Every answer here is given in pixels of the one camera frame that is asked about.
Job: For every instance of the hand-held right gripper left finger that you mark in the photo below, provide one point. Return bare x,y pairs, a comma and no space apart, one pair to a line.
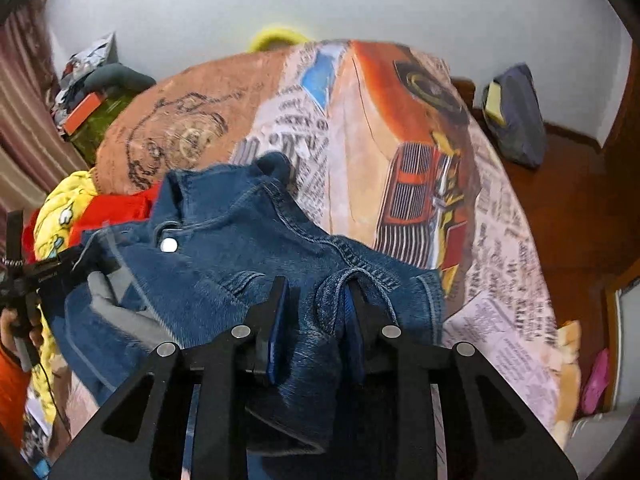
279,330

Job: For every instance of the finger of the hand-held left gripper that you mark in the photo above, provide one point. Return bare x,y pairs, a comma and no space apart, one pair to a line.
87,262

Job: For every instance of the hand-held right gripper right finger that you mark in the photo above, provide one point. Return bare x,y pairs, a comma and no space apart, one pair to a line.
354,327

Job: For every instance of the blue denim jacket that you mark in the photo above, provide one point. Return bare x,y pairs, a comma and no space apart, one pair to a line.
225,260

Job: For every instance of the pile of clothes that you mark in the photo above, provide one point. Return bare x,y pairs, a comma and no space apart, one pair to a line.
80,67

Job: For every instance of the person's left hand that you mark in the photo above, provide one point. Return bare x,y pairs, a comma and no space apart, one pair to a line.
6,325

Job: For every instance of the yellow printed garment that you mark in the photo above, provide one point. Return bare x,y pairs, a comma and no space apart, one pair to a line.
60,215

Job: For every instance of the red garment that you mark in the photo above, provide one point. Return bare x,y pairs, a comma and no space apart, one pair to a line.
120,212

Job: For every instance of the green patterned bag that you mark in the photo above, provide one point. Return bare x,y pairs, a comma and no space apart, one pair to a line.
102,125

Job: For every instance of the orange box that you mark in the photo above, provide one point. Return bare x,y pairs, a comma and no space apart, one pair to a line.
82,112

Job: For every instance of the striped brown curtain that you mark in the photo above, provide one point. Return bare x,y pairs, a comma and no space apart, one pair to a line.
25,125

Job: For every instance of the grey pillow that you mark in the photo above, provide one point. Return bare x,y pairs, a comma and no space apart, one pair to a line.
120,77

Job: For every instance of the printed blanket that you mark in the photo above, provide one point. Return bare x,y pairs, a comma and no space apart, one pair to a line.
350,135

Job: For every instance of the pink slipper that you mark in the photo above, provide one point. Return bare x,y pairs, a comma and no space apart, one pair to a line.
595,380

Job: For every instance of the yellow-green pad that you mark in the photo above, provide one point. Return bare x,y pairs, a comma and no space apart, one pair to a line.
494,102

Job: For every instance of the dark blue bag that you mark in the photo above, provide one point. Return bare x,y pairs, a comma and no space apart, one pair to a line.
522,120

